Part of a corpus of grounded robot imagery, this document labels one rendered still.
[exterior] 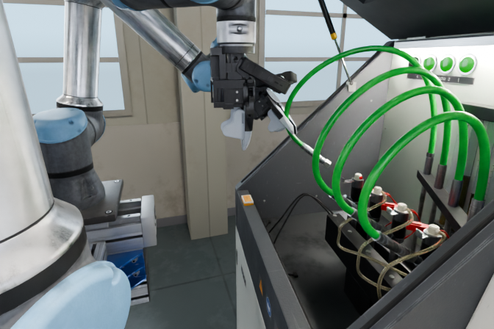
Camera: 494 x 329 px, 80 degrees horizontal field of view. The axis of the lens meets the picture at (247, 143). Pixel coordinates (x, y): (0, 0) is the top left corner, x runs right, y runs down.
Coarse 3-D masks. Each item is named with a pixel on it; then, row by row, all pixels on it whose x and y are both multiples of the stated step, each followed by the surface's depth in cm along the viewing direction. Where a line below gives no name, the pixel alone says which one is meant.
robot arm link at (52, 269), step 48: (0, 0) 17; (0, 48) 16; (0, 96) 16; (0, 144) 16; (0, 192) 16; (48, 192) 20; (0, 240) 17; (48, 240) 19; (0, 288) 16; (48, 288) 18; (96, 288) 20
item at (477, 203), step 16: (448, 112) 45; (464, 112) 45; (416, 128) 44; (480, 128) 46; (400, 144) 44; (480, 144) 48; (384, 160) 45; (480, 160) 49; (368, 176) 46; (480, 176) 50; (368, 192) 45; (480, 192) 50; (480, 208) 51; (368, 224) 47; (384, 240) 48; (416, 256) 51
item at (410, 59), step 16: (352, 48) 73; (368, 48) 72; (384, 48) 71; (320, 64) 75; (416, 64) 70; (304, 80) 77; (432, 96) 72; (288, 112) 80; (432, 112) 73; (432, 128) 74; (432, 144) 75
